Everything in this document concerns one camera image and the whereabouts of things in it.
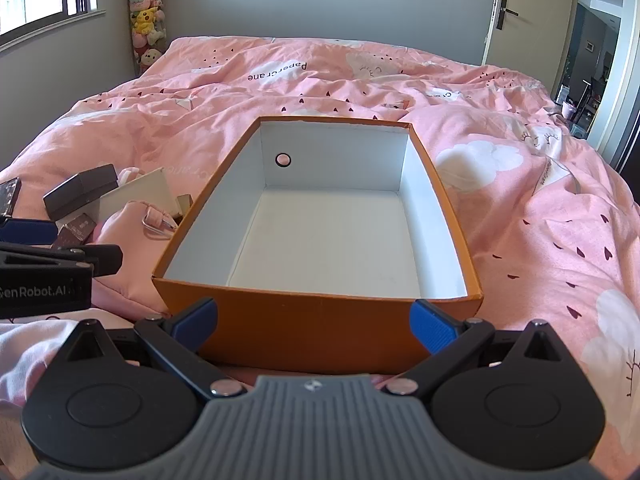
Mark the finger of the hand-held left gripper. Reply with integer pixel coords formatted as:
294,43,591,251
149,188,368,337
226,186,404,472
0,242,123,278
0,219,58,247

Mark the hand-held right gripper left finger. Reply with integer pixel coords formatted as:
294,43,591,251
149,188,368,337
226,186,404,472
52,297,248,401

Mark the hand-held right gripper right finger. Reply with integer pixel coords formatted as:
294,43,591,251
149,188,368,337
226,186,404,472
385,299,573,403

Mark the orange cardboard box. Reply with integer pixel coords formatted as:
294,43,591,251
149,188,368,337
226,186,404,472
151,116,484,376

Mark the dark patterned box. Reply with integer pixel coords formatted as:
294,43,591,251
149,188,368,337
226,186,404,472
0,177,22,218

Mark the dark brown small packet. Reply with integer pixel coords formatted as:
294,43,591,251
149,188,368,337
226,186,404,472
50,212,98,251

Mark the pink pouch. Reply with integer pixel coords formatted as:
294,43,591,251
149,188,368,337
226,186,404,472
94,201,177,261

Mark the silver carabiner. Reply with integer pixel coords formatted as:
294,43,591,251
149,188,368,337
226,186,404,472
141,208,176,236

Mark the black rectangular box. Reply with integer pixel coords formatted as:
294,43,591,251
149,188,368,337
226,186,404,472
43,164,118,220

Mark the pink printed duvet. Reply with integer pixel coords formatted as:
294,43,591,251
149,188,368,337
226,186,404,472
0,36,640,461

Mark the stack of plush toys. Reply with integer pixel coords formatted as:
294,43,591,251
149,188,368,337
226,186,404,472
125,0,168,73

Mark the white door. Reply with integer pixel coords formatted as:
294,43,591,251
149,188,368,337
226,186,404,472
482,0,581,106

